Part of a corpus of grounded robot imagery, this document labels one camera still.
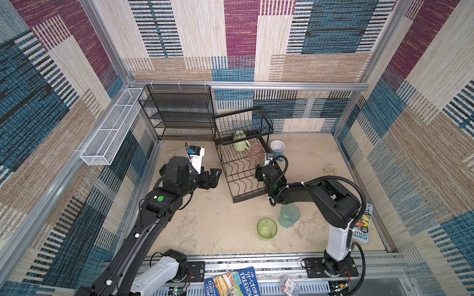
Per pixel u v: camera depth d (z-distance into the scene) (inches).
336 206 20.1
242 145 41.7
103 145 28.2
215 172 24.8
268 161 33.2
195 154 23.8
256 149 41.7
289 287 27.0
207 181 24.2
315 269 28.7
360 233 31.4
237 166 40.6
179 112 43.5
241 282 27.3
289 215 33.5
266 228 32.7
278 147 41.2
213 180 24.9
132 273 15.8
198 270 29.0
